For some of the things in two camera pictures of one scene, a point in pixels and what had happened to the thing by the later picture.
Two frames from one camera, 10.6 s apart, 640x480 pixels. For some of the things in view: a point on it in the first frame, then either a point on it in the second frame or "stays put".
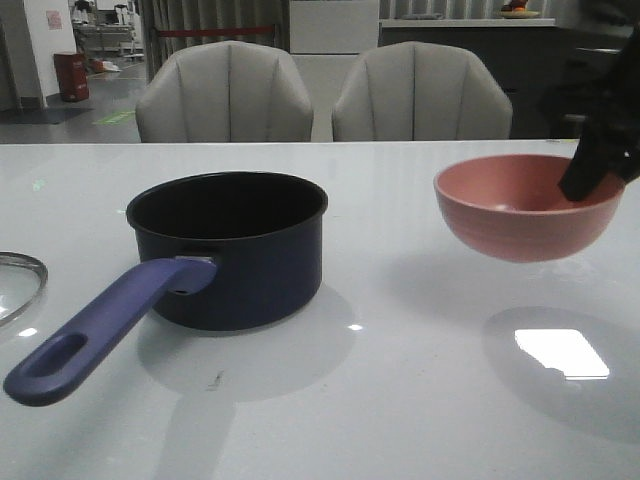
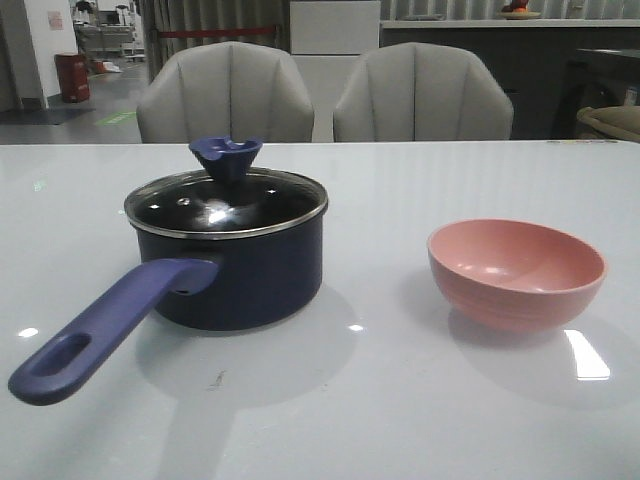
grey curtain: x=206 y=14 stays put
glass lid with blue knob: x=23 y=278 → x=228 y=198
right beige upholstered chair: x=419 y=91 stays put
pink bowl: x=513 y=208 → x=513 y=277
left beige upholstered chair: x=225 y=91 stays put
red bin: x=72 y=76 stays put
